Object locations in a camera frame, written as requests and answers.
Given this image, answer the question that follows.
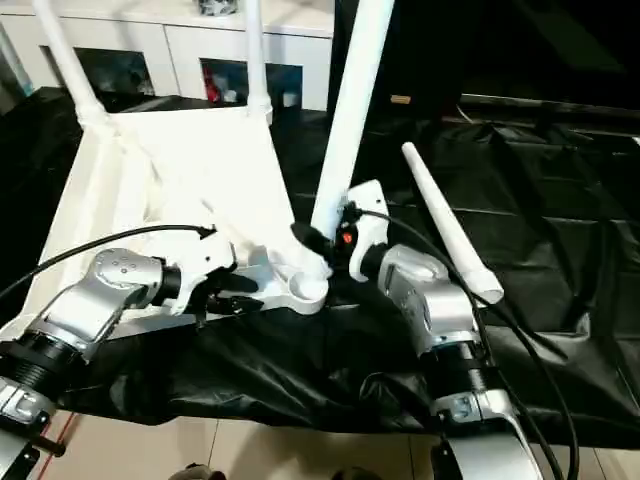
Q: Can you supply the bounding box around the white plastic table leg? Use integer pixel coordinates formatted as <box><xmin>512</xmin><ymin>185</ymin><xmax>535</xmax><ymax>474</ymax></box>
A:
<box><xmin>243</xmin><ymin>0</ymin><xmax>275</xmax><ymax>122</ymax></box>
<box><xmin>308</xmin><ymin>0</ymin><xmax>397</xmax><ymax>282</ymax></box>
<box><xmin>401</xmin><ymin>141</ymin><xmax>506</xmax><ymax>306</ymax></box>
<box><xmin>31</xmin><ymin>0</ymin><xmax>110</xmax><ymax>132</ymax></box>

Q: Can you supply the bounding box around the long black pole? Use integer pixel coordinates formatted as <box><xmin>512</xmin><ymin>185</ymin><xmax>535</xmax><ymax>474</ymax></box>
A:
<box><xmin>458</xmin><ymin>92</ymin><xmax>640</xmax><ymax>115</ymax></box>

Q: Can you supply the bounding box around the black plastic sheet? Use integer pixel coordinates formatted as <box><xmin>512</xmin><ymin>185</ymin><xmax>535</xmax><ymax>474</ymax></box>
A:
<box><xmin>0</xmin><ymin>85</ymin><xmax>640</xmax><ymax>446</ymax></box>

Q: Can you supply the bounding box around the clear bag of dark items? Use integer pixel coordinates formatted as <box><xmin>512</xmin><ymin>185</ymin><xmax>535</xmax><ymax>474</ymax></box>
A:
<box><xmin>196</xmin><ymin>0</ymin><xmax>237</xmax><ymax>17</ymax></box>

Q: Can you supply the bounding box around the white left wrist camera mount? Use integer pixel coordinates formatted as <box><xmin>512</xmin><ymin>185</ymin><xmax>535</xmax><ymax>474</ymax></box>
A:
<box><xmin>171</xmin><ymin>226</ymin><xmax>240</xmax><ymax>317</ymax></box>

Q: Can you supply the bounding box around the white cabinet with glass doors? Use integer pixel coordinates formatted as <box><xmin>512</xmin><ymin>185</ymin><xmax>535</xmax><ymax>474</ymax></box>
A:
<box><xmin>0</xmin><ymin>0</ymin><xmax>336</xmax><ymax>111</ymax></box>

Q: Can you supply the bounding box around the white plastic table top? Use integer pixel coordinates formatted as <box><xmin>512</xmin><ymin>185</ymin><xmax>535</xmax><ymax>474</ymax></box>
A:
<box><xmin>0</xmin><ymin>101</ymin><xmax>332</xmax><ymax>347</ymax></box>

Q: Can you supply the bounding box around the black stand leg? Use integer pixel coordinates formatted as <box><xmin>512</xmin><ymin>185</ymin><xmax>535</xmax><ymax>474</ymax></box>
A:
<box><xmin>28</xmin><ymin>433</ymin><xmax>67</xmax><ymax>457</ymax></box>

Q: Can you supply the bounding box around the black backdrop curtain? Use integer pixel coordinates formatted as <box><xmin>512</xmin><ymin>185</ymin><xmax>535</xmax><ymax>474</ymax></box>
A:
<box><xmin>329</xmin><ymin>0</ymin><xmax>640</xmax><ymax>109</ymax></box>

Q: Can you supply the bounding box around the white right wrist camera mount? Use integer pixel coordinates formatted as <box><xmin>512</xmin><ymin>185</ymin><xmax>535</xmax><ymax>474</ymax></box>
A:
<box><xmin>343</xmin><ymin>181</ymin><xmax>390</xmax><ymax>285</ymax></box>

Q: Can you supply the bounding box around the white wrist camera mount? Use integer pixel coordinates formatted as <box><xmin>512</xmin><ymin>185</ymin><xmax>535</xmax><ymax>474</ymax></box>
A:
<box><xmin>171</xmin><ymin>226</ymin><xmax>240</xmax><ymax>317</ymax></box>
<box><xmin>343</xmin><ymin>181</ymin><xmax>390</xmax><ymax>285</ymax></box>

